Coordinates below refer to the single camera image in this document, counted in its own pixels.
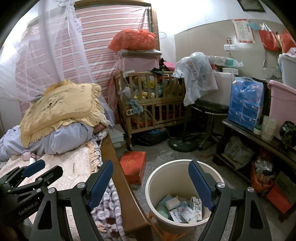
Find orange plastic bag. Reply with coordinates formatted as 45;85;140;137
251;154;274;194

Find white appliance box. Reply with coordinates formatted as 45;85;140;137
200;71;233;107

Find cream rounded lump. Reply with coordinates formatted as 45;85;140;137
165;198;181;210

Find pink striped curtain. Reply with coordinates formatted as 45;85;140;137
15;2;153;121

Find red shopping bag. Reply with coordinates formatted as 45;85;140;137
279;28;296;54
258;22;281;52

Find dark wooden bench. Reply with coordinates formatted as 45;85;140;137
213;118;296;223

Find black fan base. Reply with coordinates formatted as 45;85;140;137
168;133;200;153

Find green white medicine box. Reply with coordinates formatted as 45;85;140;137
190;197;203;220

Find white plastic bag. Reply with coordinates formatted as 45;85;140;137
173;52;219;106

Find white storage container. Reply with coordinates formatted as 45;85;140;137
278;47;296;90

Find brown cardboard box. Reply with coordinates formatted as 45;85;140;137
273;171;296;200

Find green cloth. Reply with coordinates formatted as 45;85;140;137
156;205;169;218

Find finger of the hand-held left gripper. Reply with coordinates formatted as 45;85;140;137
0;159;46;186
7;166;63;194

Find red cardboard box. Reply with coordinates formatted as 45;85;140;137
120;151;147;184

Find red white wall poster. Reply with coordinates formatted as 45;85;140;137
232;19;256;44

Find clear tape rolls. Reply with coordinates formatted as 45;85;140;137
261;115;277;141

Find pink quilted bedspread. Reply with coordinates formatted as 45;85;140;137
0;141;102;241

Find yellow frilled pillow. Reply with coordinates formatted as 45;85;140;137
20;79;108;143

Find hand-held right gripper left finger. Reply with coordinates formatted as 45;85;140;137
30;160;114;241

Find white mosquito net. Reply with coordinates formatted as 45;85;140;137
0;0;84;112

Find red plastic bag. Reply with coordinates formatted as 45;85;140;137
108;29;158;51

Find blue white medicine box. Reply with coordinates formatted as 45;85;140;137
170;207;185;222

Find purple white fleece blanket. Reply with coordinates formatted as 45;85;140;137
89;132;126;241

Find white snack packet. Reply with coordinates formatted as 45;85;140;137
180;206;199;224

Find flat red box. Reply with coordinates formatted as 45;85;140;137
266;186;293;214

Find pink plastic tub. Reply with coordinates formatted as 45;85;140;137
267;80;296;135

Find white shoe boxes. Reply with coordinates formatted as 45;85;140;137
109;125;125;147

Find camouflage cloth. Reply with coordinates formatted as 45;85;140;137
279;120;296;150

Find pack of toilet rolls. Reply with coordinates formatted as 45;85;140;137
207;55;243;67

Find cream plastic bin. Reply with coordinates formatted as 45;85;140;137
145;159;225;234

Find grey bag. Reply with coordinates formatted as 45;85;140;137
224;136;255;164

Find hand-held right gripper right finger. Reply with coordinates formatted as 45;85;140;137
188;160;272;241

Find black stool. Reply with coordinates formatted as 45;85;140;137
190;102;229;151

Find black plastic bag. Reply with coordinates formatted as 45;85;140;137
134;130;169;146

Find pink storage box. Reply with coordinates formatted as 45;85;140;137
117;50;162;72

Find blue-grey quilt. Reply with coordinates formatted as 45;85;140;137
0;122;102;161

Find pale blue box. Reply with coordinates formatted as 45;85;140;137
158;194;174;205

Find framed picture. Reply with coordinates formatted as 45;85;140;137
237;0;266;12

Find wooden crib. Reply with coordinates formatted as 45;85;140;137
114;70;188;151

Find blue tissue pack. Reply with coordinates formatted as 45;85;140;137
227;77;264;131

